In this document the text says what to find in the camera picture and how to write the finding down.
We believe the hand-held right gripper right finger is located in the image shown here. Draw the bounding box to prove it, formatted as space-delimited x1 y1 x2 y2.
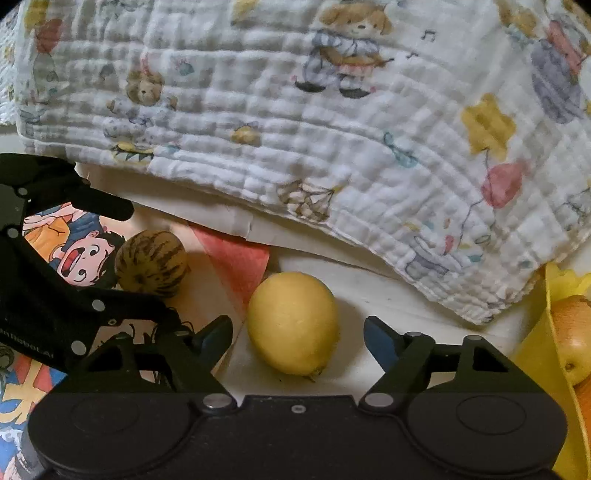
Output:
359 315 533 412

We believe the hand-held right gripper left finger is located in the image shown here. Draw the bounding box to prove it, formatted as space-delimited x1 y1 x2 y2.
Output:
68 315 237 414

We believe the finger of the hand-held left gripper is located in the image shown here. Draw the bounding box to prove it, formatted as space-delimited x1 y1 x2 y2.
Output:
0 154 135 232
0 231 182 331

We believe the striped brown round fruit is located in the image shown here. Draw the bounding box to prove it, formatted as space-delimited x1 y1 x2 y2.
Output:
114 230 188 299

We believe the yellow lemon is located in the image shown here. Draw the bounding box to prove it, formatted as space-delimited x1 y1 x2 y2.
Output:
247 271 341 377

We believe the yellow wavy-rim bowl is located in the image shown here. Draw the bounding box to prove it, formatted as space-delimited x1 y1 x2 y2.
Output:
512 261 591 480

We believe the colourful comic poster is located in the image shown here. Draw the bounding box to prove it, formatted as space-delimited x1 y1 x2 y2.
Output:
0 203 273 480

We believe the yellow red apple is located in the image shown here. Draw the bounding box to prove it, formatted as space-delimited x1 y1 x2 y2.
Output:
551 294 591 386

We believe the printed white blanket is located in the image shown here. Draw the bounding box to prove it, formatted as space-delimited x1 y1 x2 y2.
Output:
0 0 591 326

